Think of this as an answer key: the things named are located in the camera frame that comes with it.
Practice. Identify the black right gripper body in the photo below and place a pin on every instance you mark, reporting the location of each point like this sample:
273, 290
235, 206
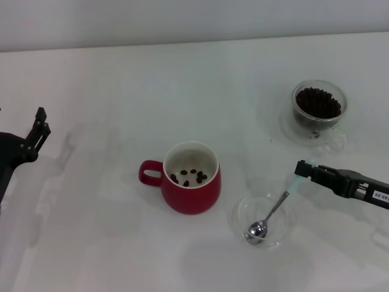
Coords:
370, 190

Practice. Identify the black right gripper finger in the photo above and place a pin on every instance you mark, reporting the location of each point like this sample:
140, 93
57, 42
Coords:
322, 178

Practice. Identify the small coffee bean portion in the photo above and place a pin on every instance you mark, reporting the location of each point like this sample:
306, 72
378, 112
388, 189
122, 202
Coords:
200, 175

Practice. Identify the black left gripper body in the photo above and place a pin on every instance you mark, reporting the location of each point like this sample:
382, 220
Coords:
12, 152

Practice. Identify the clear glass saucer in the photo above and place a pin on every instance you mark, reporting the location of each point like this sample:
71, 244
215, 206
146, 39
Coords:
291, 134

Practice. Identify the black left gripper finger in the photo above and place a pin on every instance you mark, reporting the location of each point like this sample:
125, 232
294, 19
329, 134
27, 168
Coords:
39, 118
44, 135

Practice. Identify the red ceramic mug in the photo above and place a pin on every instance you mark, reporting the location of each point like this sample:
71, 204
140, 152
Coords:
191, 200

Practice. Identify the coffee bean pile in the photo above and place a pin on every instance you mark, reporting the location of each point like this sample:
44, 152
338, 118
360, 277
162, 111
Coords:
317, 102

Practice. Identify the small clear glass dish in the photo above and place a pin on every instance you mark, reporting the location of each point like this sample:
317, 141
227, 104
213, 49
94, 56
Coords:
279, 237

